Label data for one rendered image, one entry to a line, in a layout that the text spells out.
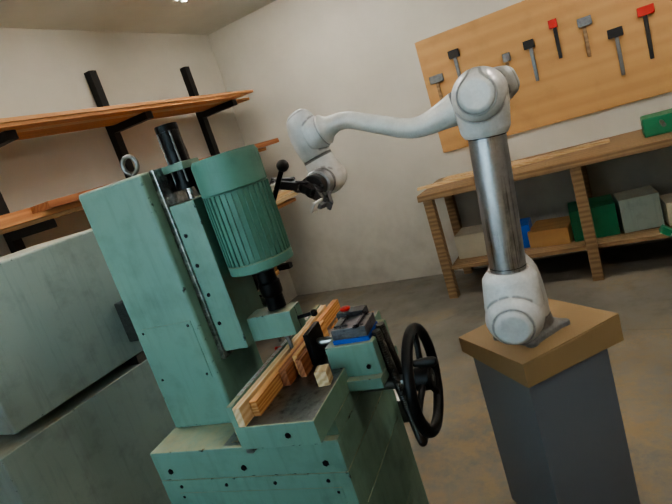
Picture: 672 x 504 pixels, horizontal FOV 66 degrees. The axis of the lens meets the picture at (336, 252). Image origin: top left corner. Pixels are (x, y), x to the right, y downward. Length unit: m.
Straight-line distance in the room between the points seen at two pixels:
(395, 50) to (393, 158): 0.88
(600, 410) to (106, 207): 1.58
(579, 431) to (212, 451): 1.11
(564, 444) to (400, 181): 3.23
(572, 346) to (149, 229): 1.26
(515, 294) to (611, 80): 2.99
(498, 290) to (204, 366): 0.83
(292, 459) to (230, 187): 0.68
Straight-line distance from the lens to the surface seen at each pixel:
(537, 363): 1.67
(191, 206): 1.38
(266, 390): 1.33
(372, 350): 1.32
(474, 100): 1.37
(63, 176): 3.90
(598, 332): 1.79
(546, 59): 4.31
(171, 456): 1.58
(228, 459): 1.48
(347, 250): 5.06
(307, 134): 1.72
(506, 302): 1.47
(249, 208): 1.30
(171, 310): 1.47
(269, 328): 1.43
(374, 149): 4.70
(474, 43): 4.39
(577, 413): 1.84
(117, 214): 1.47
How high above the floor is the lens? 1.47
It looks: 12 degrees down
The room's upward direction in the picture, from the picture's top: 18 degrees counter-clockwise
